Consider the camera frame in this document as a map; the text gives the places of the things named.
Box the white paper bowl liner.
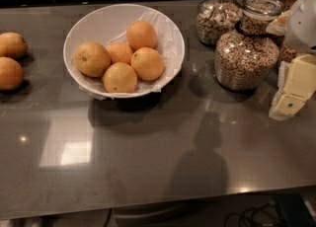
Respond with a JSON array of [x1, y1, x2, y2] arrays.
[[78, 8, 183, 102]]

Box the front glass cereal jar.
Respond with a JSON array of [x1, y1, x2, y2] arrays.
[[214, 0, 283, 92]]

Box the white bowl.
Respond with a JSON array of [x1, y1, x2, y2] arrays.
[[62, 3, 186, 101]]

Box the black cables under table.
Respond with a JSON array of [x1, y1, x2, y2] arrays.
[[223, 202, 280, 227]]

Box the glass cereal jar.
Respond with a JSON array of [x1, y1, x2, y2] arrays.
[[214, 0, 283, 92], [197, 0, 242, 45]]

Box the left glass cereal jar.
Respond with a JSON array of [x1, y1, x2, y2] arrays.
[[197, 0, 242, 45]]

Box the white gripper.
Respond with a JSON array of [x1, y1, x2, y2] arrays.
[[266, 0, 316, 120]]

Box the black power adapter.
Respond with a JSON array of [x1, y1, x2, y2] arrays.
[[275, 194, 316, 227]]

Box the orange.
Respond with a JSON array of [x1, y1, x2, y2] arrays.
[[126, 20, 158, 50], [0, 33, 29, 59], [130, 47, 165, 81], [0, 57, 24, 91], [74, 42, 112, 78], [107, 41, 133, 64], [102, 62, 137, 93]]

